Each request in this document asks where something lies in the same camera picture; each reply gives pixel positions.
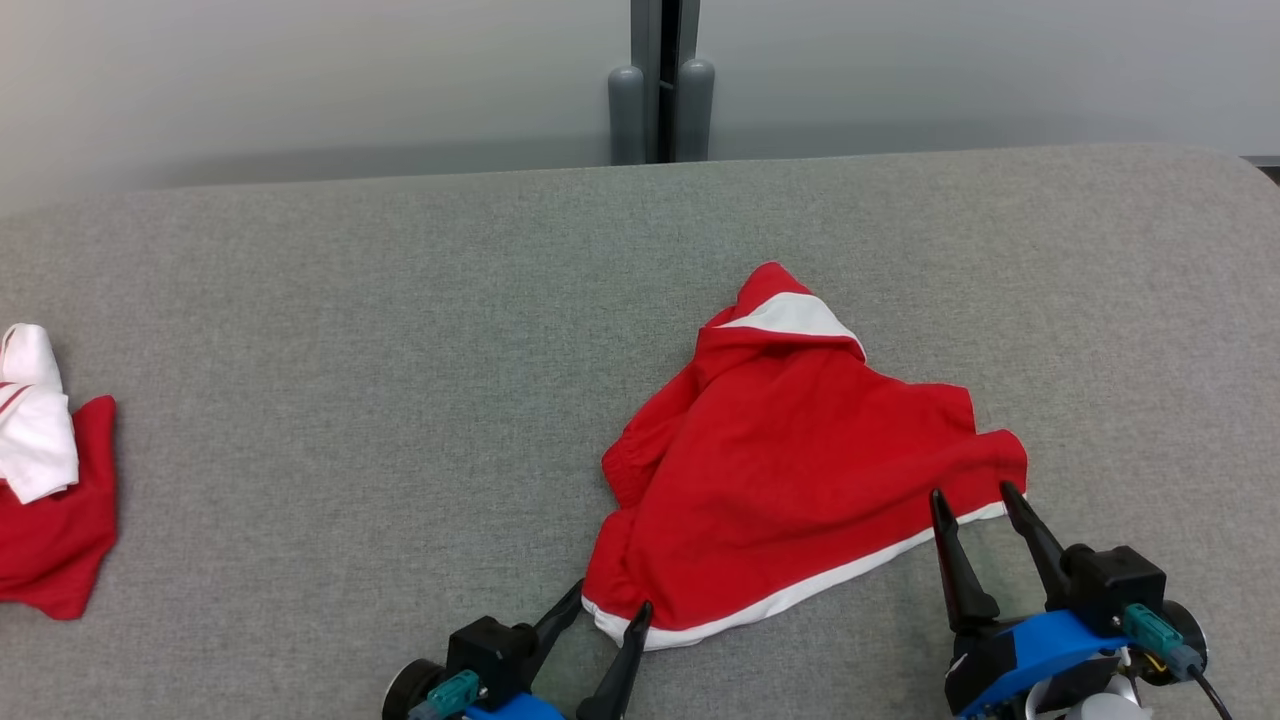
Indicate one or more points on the dark grey wall baseboard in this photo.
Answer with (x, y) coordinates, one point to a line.
(1262, 165)

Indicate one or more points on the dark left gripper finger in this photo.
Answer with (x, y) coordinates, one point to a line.
(622, 670)
(560, 620)

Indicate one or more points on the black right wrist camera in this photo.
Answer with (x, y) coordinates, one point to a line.
(1115, 585)

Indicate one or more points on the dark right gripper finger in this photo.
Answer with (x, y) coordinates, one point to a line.
(958, 570)
(1035, 545)

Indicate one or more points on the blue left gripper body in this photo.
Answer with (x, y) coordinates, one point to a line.
(415, 690)

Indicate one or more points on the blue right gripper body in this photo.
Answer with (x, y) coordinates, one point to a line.
(1020, 655)

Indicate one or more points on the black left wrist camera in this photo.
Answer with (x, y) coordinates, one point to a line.
(490, 650)

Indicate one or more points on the red shorts with white trim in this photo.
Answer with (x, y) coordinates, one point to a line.
(780, 470)

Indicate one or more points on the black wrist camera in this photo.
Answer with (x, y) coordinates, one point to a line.
(490, 650)
(1115, 585)

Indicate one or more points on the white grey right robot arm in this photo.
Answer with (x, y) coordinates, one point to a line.
(1105, 708)

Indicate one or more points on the grey partition post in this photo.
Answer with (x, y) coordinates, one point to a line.
(662, 60)

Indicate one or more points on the red and white basketball jersey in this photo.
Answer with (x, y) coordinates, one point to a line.
(50, 540)

